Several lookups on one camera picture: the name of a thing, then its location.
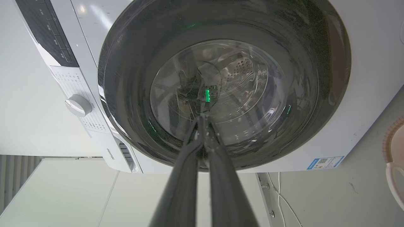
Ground blue energy label sticker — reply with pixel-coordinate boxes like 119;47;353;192
306;156;345;170

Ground grey ribbed radiator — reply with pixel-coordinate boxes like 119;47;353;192
0;155;43;212

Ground white front-load washing machine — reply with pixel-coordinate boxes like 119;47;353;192
14;0;404;174

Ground black washing machine control panel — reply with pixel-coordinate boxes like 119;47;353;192
15;0;79;68

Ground thin white cable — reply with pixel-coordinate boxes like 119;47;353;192
267;172;303;227

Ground dark round washing machine door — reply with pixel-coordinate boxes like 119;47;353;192
98;0;352;172

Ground white washing machine dial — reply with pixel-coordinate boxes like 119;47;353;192
65;94;93;118

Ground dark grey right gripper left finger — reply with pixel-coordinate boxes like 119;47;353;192
149;115;203;227

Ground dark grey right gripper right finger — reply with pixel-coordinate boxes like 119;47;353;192
201;114;260;227

